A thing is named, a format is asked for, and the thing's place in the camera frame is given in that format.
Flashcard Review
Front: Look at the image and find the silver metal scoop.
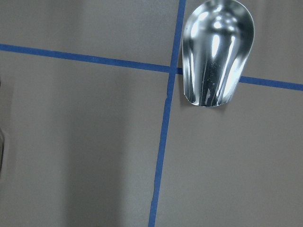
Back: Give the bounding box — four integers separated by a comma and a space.
182, 0, 255, 107

